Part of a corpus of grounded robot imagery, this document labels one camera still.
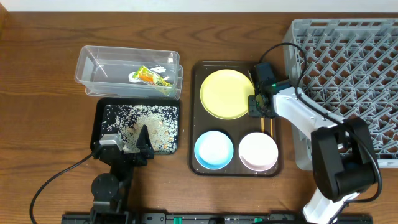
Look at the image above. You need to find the wooden chopstick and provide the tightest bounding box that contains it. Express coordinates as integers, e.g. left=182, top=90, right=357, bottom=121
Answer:
left=269, top=119, right=274, bottom=138
left=261, top=117, right=265, bottom=133

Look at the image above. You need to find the left black cable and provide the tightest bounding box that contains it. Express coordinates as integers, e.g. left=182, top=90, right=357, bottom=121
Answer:
left=29, top=153, right=96, bottom=224

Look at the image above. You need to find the green orange snack wrapper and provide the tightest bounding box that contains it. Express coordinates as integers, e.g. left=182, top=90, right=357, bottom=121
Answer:
left=128, top=65, right=172, bottom=95

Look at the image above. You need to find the clear plastic bin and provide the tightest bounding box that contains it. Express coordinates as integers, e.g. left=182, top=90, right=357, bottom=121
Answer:
left=75, top=45, right=183, bottom=100

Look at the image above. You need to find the pink bowl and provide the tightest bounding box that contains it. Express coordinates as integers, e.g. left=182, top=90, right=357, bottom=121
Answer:
left=238, top=132, right=279, bottom=172

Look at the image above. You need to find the grey dishwasher rack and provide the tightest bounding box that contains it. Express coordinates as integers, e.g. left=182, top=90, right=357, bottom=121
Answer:
left=283, top=18, right=397, bottom=168

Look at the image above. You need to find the white plastic film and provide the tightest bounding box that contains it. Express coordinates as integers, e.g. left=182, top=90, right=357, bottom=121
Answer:
left=128, top=65, right=172, bottom=86

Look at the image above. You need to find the white rice pile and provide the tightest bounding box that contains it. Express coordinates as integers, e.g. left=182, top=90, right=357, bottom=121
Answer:
left=100, top=105, right=179, bottom=155

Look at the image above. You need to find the light blue bowl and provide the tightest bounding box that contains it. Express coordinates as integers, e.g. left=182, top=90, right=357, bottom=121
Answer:
left=193, top=131, right=234, bottom=170

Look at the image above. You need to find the black waste tray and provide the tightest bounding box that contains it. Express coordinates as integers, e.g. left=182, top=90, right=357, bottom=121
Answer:
left=90, top=98, right=180, bottom=149

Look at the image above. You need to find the dark brown serving tray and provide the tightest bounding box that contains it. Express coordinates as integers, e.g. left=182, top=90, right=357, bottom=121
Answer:
left=188, top=60, right=283, bottom=178

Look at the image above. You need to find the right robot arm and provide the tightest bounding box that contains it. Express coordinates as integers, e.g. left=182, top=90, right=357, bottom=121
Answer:
left=248, top=80, right=382, bottom=223

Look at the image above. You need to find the yellow plate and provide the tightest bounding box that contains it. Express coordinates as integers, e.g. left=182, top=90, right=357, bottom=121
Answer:
left=200, top=69, right=254, bottom=120

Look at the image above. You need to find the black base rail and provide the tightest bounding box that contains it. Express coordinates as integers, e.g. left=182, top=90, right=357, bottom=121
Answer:
left=61, top=212, right=373, bottom=224

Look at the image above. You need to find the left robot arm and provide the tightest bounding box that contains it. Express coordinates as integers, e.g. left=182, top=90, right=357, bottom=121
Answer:
left=90, top=126, right=154, bottom=223

